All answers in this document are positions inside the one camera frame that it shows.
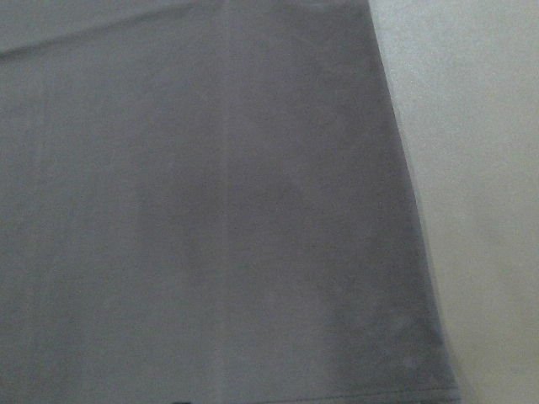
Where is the dark brown t-shirt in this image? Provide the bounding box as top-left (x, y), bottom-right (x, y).
top-left (1, 1), bottom-right (461, 403)

